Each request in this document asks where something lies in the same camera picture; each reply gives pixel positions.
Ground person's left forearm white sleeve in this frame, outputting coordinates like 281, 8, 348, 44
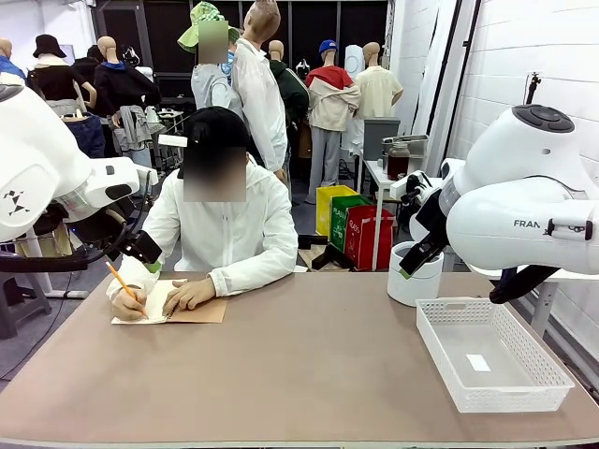
208, 242, 300, 298

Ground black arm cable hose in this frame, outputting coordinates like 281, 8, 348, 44
489, 266, 561, 305
0, 219, 141, 275

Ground blue jeans on mannequin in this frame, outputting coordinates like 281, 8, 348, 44
60, 111, 107, 159

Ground black cap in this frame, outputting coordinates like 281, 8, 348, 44
177, 106, 252, 181

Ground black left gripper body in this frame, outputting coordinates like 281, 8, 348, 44
81, 215, 164, 266

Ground steel tray container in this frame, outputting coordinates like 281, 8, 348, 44
382, 134, 430, 163

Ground mannequin with black hat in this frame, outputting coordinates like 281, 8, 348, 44
26, 34, 97, 118

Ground spiral notebook with brown cover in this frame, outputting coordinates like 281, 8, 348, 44
110, 279, 229, 326

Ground mannequin in black jacket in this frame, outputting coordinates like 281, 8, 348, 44
93, 36, 163, 165

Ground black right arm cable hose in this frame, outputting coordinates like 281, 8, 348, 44
489, 266, 561, 305

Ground mannequin in cream shirt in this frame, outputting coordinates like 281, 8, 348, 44
354, 41, 404, 121

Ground black tripod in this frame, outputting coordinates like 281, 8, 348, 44
523, 72, 543, 105

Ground mannequin with green hat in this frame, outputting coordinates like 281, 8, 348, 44
177, 1, 244, 113

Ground person's left hand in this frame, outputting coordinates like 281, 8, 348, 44
163, 278, 217, 313

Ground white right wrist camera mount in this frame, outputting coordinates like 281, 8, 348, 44
390, 170, 444, 207

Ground red recycling bag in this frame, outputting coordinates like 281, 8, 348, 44
344, 205, 396, 271

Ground yellow pencil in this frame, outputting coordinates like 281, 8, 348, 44
105, 260, 150, 320

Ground thin black floor cable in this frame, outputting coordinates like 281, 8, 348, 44
0, 270, 76, 380

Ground person's right hand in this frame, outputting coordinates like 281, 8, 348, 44
110, 284, 150, 323

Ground large white side table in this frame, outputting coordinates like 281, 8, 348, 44
467, 261, 599, 338

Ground white round lidded bin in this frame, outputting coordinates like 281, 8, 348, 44
387, 240, 445, 309

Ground small white background table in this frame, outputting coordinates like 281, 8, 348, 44
362, 158, 408, 272

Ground brown glass jar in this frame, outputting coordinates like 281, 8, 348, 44
387, 142, 412, 181

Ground grey stool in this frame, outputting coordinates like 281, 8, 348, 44
0, 270, 52, 340

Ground yellow recycling bag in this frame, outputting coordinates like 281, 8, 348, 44
315, 184, 360, 238

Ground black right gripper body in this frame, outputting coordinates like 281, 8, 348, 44
414, 188, 449, 256

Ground person's white jacket torso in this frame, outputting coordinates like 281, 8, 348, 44
139, 161, 300, 282

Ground tall mannequin in white shirt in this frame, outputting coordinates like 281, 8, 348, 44
231, 0, 289, 183

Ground mannequin in dark green jacket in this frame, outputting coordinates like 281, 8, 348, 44
267, 39, 310, 155

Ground mannequin in blue top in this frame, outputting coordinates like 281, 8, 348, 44
0, 37, 27, 85

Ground green recycling bag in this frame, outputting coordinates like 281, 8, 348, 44
329, 195, 375, 256

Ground mannequin in red beige jacket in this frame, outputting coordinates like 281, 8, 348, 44
304, 39, 361, 205

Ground white perforated plastic basket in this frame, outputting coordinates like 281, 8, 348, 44
415, 297, 576, 414

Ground white desk leg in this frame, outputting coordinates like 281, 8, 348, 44
27, 228, 90, 300

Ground grey box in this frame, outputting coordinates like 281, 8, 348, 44
363, 117, 402, 162

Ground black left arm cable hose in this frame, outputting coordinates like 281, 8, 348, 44
0, 219, 141, 275

